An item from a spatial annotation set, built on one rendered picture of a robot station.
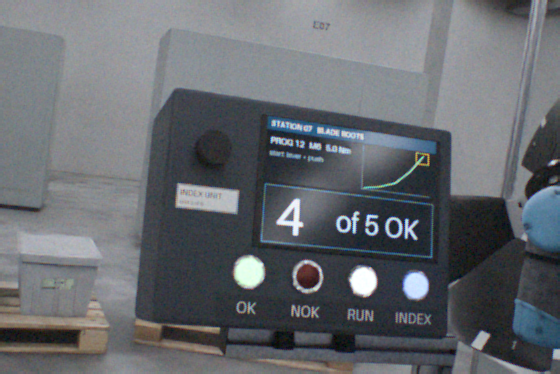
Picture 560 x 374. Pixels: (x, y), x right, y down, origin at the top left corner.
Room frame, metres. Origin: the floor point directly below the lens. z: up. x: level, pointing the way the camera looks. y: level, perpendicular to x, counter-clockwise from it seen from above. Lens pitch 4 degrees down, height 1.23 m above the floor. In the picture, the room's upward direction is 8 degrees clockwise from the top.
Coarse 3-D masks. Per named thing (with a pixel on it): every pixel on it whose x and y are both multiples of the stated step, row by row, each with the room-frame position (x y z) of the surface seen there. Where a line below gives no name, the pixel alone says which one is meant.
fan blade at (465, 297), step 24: (480, 264) 1.22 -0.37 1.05; (504, 264) 1.21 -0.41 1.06; (456, 288) 1.20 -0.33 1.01; (480, 288) 1.19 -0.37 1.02; (504, 288) 1.18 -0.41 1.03; (456, 312) 1.17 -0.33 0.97; (480, 312) 1.16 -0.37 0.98; (504, 312) 1.15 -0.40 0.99; (456, 336) 1.14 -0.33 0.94; (504, 336) 1.12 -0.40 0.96; (504, 360) 1.09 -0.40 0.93; (528, 360) 1.08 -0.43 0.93
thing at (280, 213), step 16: (272, 192) 0.57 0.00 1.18; (288, 192) 0.58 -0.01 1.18; (304, 192) 0.58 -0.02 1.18; (272, 208) 0.57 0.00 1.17; (288, 208) 0.57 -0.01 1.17; (304, 208) 0.58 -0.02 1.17; (272, 224) 0.56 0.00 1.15; (288, 224) 0.57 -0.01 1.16; (304, 224) 0.57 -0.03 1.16; (272, 240) 0.56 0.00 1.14; (288, 240) 0.57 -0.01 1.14; (304, 240) 0.57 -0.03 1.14
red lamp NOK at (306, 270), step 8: (296, 264) 0.56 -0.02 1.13; (304, 264) 0.56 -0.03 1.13; (312, 264) 0.57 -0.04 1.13; (296, 272) 0.56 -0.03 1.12; (304, 272) 0.56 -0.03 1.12; (312, 272) 0.56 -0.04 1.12; (320, 272) 0.57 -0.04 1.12; (296, 280) 0.56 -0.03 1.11; (304, 280) 0.56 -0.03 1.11; (312, 280) 0.56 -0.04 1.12; (320, 280) 0.57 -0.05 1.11; (296, 288) 0.56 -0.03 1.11; (304, 288) 0.56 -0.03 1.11; (312, 288) 0.56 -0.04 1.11
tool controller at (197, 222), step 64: (192, 128) 0.56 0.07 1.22; (256, 128) 0.58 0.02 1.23; (320, 128) 0.60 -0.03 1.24; (384, 128) 0.62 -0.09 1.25; (192, 192) 0.55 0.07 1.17; (256, 192) 0.57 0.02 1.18; (320, 192) 0.58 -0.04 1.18; (384, 192) 0.60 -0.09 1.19; (448, 192) 0.63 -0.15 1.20; (192, 256) 0.54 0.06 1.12; (256, 256) 0.56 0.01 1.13; (320, 256) 0.57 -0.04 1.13; (384, 256) 0.59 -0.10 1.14; (448, 256) 0.62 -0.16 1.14; (192, 320) 0.53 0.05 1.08; (256, 320) 0.54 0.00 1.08; (320, 320) 0.56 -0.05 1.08; (384, 320) 0.58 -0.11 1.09
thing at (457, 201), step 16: (464, 208) 1.44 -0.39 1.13; (480, 208) 1.41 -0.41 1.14; (496, 208) 1.38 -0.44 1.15; (464, 224) 1.43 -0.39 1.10; (480, 224) 1.40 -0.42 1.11; (496, 224) 1.38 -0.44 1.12; (464, 240) 1.43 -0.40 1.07; (480, 240) 1.40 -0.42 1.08; (496, 240) 1.38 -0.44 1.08; (464, 256) 1.42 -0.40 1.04; (480, 256) 1.40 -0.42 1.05; (464, 272) 1.41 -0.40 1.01
